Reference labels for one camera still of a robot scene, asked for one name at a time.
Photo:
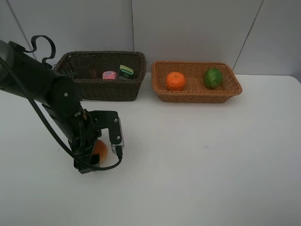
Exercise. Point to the translucent purple plastic cup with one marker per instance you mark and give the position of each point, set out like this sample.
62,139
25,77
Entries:
84,67

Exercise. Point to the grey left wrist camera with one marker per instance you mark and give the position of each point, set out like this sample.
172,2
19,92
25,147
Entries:
99,120

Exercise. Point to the black green pump bottle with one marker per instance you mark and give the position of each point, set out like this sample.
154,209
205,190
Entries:
126,73

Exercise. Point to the green lime fruit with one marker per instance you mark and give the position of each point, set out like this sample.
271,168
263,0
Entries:
213,78

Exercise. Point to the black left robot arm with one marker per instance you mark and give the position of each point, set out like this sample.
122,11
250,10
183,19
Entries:
55,98

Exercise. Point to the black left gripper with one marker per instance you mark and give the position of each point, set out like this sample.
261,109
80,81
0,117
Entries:
74,128

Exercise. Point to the round brown bread bun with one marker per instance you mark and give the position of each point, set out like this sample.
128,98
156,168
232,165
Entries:
100,148

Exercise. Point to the orange tangerine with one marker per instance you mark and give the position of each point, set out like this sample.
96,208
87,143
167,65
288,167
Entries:
175,81

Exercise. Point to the orange wicker basket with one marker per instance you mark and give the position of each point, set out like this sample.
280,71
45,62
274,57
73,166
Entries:
195,90

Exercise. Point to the dark brown wicker basket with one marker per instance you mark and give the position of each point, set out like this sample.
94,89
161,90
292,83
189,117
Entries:
98,89

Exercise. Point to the pink lotion bottle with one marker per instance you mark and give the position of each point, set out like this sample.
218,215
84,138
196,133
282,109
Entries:
109,75

